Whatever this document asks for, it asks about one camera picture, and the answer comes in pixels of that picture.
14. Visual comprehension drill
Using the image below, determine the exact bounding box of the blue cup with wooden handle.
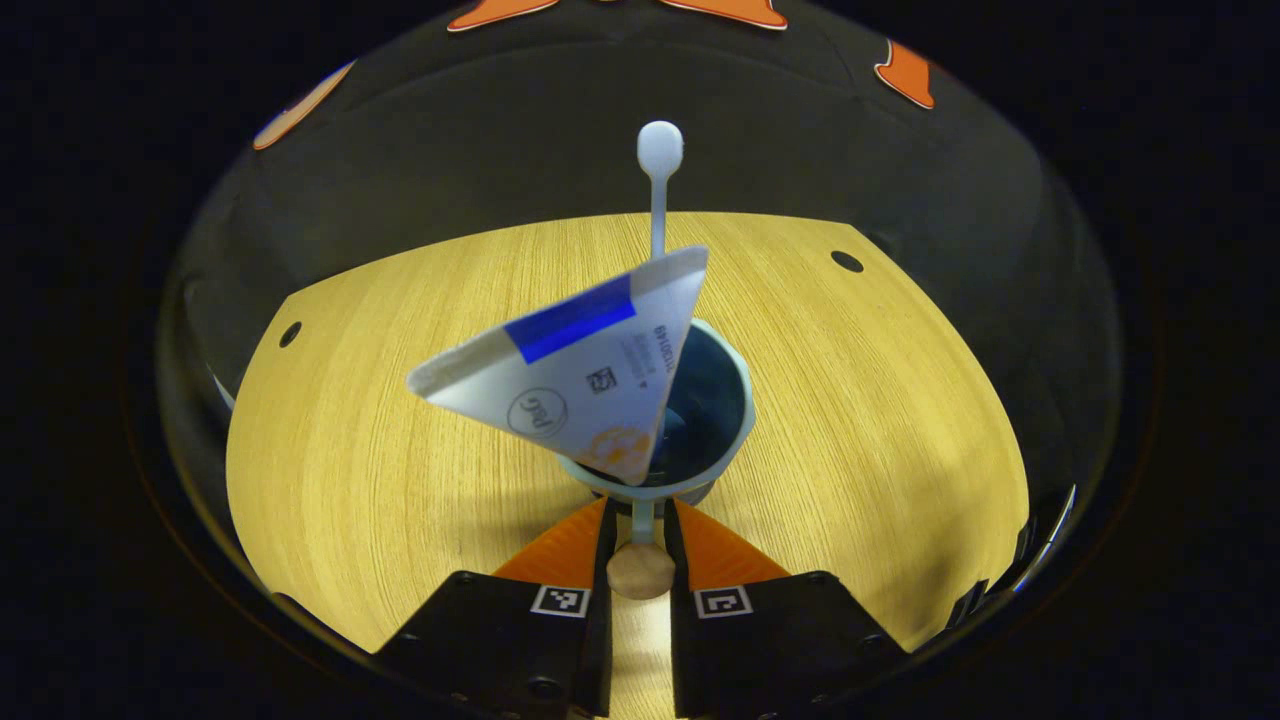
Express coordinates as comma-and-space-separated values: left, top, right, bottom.
555, 318, 757, 601

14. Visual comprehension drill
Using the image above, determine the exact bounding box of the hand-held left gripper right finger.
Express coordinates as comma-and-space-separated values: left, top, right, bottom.
663, 497, 911, 720

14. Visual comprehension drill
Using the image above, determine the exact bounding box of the white toothpaste tube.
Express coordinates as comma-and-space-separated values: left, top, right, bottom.
406, 246, 710, 488

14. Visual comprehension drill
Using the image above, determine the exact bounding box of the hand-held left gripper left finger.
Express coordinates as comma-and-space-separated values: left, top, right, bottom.
375, 497, 618, 720

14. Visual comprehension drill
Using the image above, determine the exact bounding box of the white toothbrush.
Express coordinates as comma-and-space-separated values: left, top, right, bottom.
637, 121, 685, 263

